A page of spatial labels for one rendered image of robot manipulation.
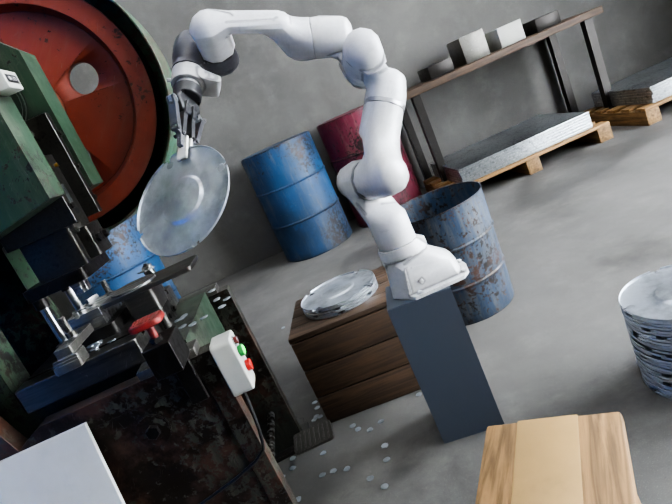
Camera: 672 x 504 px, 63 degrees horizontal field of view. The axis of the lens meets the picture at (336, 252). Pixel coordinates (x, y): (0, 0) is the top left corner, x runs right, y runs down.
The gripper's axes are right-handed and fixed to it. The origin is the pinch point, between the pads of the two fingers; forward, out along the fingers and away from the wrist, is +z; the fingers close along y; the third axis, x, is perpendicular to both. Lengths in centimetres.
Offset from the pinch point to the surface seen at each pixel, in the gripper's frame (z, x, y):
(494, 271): 5, 47, -121
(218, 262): -125, -203, -255
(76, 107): -33, -42, 3
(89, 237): 18.7, -25.4, 5.1
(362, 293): 18, 10, -77
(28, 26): -51, -43, 21
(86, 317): 35.7, -33.1, -2.5
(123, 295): 31.3, -24.0, -5.5
